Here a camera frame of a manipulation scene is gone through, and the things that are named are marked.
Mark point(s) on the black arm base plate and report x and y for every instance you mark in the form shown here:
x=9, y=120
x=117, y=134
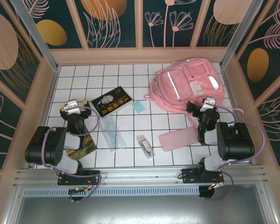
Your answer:
x=94, y=176
x=187, y=176

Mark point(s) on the landscape cover paperback book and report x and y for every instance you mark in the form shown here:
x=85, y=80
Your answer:
x=86, y=149

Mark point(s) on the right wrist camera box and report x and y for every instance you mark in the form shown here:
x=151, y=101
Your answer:
x=208, y=103

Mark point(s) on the grey metal sheet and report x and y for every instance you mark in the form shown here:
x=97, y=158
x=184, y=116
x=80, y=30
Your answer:
x=140, y=210

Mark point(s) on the light blue sticky note pad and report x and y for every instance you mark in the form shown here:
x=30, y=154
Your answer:
x=138, y=107

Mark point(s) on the aluminium frame post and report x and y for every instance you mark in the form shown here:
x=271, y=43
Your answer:
x=36, y=35
x=242, y=35

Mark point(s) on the black book with portrait cover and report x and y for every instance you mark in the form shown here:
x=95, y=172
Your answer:
x=112, y=101

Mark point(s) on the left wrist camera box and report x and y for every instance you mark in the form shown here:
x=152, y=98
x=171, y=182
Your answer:
x=72, y=106

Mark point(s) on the small clear bag of stationery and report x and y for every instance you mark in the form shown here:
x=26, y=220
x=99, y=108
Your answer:
x=145, y=147

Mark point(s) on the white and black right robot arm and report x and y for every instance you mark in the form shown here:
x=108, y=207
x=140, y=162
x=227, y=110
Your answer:
x=235, y=142

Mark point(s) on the aluminium mounting rail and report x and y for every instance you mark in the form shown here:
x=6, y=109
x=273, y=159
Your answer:
x=140, y=173

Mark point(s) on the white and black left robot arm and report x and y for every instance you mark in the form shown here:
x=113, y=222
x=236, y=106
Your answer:
x=37, y=149

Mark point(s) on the pink pencil case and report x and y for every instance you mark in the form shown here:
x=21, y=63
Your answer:
x=177, y=140

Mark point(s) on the clear bag of blue pens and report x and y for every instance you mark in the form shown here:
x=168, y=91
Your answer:
x=112, y=134

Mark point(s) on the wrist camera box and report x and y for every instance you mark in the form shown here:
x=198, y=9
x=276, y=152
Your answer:
x=72, y=106
x=208, y=103

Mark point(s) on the small wiring connector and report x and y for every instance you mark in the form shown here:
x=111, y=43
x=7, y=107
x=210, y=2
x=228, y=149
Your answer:
x=215, y=185
x=79, y=190

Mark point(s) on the pink student backpack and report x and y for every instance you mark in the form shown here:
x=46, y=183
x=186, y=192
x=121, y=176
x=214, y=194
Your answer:
x=177, y=79

